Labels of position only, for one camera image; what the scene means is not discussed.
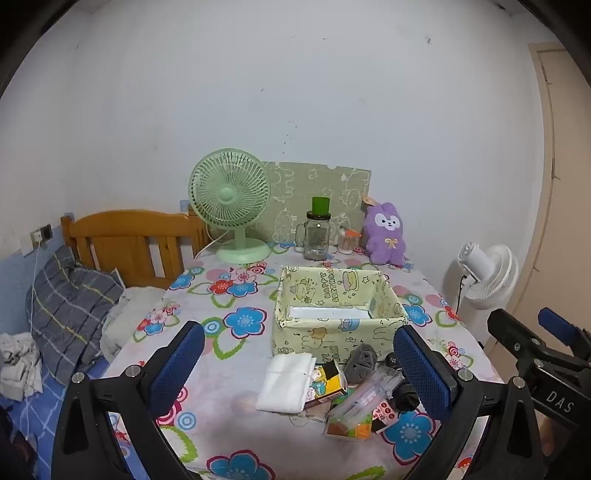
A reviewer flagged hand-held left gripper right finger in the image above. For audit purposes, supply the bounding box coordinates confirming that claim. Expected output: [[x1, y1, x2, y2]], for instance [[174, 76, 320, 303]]
[[392, 324, 546, 480]]

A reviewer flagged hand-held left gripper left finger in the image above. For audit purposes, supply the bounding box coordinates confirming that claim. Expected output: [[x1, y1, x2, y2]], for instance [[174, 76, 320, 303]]
[[52, 320, 206, 480]]

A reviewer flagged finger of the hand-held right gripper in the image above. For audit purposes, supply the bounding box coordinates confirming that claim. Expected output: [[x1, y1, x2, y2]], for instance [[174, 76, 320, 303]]
[[487, 308, 591, 385], [537, 308, 591, 357]]

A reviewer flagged black plastic bag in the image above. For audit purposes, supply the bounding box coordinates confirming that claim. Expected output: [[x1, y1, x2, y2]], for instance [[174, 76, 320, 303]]
[[385, 353, 422, 412]]

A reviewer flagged clear plastic packet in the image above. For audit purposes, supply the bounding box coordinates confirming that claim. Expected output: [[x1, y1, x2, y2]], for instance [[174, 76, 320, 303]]
[[329, 367, 405, 424]]

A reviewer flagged grey knitted ball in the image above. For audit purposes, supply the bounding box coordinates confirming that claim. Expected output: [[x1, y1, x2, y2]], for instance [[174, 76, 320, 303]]
[[344, 344, 378, 387]]

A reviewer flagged yellow black small box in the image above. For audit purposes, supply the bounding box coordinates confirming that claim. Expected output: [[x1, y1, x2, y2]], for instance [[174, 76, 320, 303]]
[[305, 361, 350, 408]]

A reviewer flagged yellow printed storage box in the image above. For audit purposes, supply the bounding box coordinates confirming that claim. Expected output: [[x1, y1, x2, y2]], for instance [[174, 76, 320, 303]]
[[272, 265, 410, 366]]

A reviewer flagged white tissue pack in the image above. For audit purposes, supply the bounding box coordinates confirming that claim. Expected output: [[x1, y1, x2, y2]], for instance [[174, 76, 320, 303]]
[[255, 352, 317, 414]]

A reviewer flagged person's right hand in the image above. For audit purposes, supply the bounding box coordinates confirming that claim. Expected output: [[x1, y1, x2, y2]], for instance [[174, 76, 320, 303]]
[[541, 416, 563, 457]]

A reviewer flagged white floor fan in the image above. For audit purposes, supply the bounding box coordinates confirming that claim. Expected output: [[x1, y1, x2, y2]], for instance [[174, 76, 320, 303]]
[[441, 241, 520, 325]]

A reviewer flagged beige blanket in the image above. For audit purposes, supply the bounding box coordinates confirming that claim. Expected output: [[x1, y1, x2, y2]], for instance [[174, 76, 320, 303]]
[[100, 286, 168, 363]]

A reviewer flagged floral tablecloth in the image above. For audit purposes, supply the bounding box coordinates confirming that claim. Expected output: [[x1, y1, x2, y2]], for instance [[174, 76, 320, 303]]
[[99, 240, 505, 480]]

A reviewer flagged grey plaid pillow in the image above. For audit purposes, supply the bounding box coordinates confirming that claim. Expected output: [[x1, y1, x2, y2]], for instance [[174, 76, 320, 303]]
[[30, 246, 125, 387]]

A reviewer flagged wooden bed headboard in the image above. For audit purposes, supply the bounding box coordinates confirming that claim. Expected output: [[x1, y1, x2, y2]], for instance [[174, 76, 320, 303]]
[[61, 210, 211, 291]]

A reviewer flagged beige door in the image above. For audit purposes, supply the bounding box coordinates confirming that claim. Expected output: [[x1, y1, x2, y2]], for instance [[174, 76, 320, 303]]
[[529, 42, 591, 366]]

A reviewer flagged purple plush rabbit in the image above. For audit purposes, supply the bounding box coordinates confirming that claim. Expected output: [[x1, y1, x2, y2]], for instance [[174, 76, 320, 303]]
[[361, 202, 410, 267]]

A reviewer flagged blue bed sheet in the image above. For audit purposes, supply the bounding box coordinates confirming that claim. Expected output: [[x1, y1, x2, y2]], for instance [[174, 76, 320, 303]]
[[0, 360, 114, 480]]

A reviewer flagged white crumpled cloth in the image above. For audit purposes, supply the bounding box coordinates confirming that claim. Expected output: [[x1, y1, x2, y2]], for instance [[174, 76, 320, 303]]
[[0, 332, 44, 403]]

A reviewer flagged green desk fan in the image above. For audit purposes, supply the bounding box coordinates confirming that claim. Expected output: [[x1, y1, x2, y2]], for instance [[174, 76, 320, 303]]
[[188, 148, 273, 265]]

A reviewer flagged green printed board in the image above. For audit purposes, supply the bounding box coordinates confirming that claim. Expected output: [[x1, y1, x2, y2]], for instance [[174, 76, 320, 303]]
[[252, 161, 372, 246]]

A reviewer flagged white fan cable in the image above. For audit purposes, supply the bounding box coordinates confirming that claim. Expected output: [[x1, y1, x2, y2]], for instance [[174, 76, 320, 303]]
[[194, 230, 232, 260]]

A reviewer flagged white charging cable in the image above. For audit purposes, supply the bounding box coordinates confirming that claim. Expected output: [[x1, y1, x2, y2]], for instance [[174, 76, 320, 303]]
[[27, 244, 48, 334]]

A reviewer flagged glass jar with handle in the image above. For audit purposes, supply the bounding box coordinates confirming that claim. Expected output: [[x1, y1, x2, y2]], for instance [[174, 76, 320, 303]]
[[295, 211, 340, 262]]

